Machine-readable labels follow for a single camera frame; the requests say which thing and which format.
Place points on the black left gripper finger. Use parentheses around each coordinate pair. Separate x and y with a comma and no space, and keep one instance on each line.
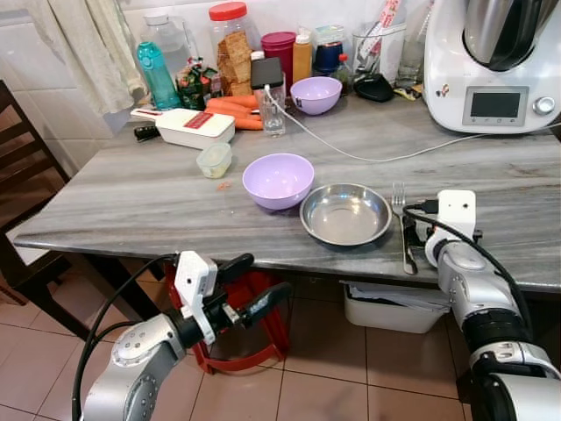
(267,303)
(235,266)

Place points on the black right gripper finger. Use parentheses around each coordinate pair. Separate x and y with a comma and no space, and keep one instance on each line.
(479,235)
(416,242)

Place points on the steel fork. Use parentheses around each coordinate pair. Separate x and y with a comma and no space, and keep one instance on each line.
(399,200)

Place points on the round steel plate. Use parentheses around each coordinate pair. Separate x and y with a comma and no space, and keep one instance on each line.
(346,217)

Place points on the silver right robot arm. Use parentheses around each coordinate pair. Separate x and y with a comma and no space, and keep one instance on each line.
(478,294)

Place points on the red plastic stool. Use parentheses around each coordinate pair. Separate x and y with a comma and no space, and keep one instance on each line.
(272,338)

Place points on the white plastic bin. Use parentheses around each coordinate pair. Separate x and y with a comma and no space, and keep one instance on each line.
(390,309)

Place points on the large purple plastic bowl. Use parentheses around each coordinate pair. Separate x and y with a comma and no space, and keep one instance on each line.
(278,180)

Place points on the small clear lidded container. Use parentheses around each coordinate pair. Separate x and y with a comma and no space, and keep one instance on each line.
(214,160)

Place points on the white slicer box red insert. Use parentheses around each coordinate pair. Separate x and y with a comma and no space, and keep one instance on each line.
(184,129)

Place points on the clear drinking glass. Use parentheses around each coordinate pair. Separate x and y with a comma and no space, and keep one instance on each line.
(273,118)

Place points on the black rounded gadget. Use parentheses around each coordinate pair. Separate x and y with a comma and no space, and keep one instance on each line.
(374,89)

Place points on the small black slicer part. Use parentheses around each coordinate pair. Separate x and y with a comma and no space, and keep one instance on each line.
(146,133)

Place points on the white kitchen cooking machine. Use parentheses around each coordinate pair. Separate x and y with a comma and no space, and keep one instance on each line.
(447,61)

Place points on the small purple plastic bowl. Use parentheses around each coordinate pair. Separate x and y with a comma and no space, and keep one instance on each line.
(316,95)

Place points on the green snack packet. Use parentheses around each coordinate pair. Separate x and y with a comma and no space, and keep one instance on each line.
(197,88)

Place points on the clear utensil holder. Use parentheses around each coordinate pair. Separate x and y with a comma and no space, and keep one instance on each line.
(377,60)

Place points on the black smartphone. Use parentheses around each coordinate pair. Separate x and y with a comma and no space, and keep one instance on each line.
(267,73)

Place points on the teal plastic bottle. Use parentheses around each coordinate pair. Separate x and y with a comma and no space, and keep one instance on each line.
(158,83)

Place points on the dark blue jar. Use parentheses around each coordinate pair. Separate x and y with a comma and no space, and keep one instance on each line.
(330,57)

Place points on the red lidded snack jar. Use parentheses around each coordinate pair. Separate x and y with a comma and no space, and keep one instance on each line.
(232,57)

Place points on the orange sauce bottle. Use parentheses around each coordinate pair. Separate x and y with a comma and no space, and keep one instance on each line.
(302,60)

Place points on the magenta plastic canister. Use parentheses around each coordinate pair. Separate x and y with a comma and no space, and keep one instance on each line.
(280,51)

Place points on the red white packet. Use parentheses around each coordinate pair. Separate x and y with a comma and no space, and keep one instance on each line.
(388,22)

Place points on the dark wooden chair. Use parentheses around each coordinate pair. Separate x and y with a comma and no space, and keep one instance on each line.
(22,175)

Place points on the beige hanging cloth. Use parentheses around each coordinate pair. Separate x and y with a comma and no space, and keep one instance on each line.
(88,48)

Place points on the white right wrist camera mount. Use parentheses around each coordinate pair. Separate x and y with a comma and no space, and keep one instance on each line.
(458,215)

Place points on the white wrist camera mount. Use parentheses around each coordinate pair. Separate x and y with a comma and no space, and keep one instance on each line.
(193,281)
(458,215)

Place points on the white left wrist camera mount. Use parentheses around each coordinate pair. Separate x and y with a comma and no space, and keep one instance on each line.
(193,281)

